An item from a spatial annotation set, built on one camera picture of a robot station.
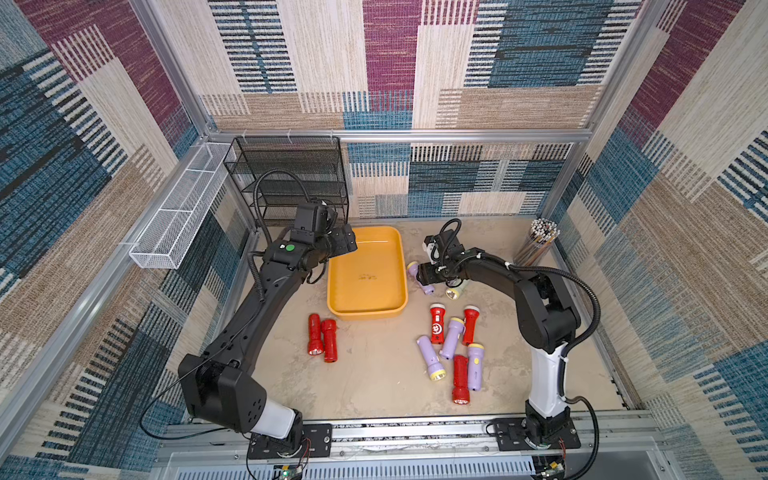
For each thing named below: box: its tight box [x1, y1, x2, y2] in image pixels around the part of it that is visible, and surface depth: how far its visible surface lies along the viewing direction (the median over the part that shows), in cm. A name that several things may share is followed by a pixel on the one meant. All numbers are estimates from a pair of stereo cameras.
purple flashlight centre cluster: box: [440, 317, 464, 360], surface depth 89 cm
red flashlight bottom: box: [452, 354, 471, 405], surface depth 82 cm
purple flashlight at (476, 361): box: [468, 343, 485, 392], surface depth 84 cm
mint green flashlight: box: [446, 280, 469, 300], surface depth 99 cm
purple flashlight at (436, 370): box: [417, 335, 447, 381], surface depth 85 cm
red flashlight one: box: [308, 313, 323, 356], surface depth 90 cm
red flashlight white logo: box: [430, 303, 446, 345], surface depth 93 cm
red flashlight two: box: [321, 319, 338, 363], surface depth 89 cm
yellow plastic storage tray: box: [326, 226, 408, 319], surface depth 103 cm
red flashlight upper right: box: [462, 305, 481, 346], surface depth 93 cm
